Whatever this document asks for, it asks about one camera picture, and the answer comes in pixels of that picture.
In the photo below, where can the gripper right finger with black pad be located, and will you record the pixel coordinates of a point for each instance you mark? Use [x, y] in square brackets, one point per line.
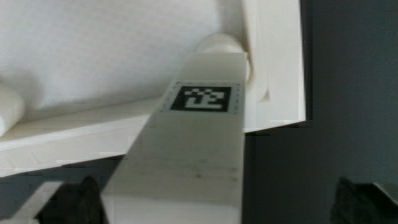
[365, 203]

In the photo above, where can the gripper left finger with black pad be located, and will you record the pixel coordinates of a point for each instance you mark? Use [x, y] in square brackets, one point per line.
[65, 203]

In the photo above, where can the white desk leg with tag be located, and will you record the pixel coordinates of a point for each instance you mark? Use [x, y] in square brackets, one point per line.
[178, 180]

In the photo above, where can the white desk top panel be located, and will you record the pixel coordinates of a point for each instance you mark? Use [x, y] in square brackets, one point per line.
[91, 53]

